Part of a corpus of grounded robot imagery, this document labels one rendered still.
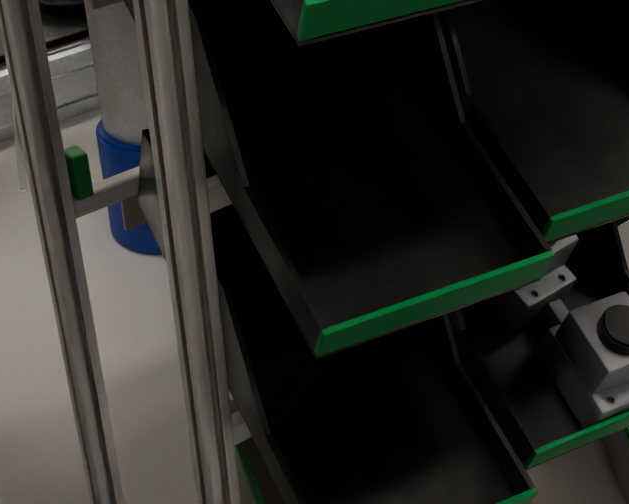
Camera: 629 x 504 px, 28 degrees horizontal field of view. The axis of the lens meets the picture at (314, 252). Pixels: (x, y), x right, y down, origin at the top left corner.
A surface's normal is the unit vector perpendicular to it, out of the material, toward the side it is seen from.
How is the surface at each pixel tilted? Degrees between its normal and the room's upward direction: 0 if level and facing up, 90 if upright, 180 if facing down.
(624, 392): 25
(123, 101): 90
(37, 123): 90
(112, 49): 90
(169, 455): 0
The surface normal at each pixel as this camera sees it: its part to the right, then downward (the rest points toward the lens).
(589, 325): 0.15, -0.57
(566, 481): 0.29, -0.26
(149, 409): -0.04, -0.84
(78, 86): 0.61, 0.41
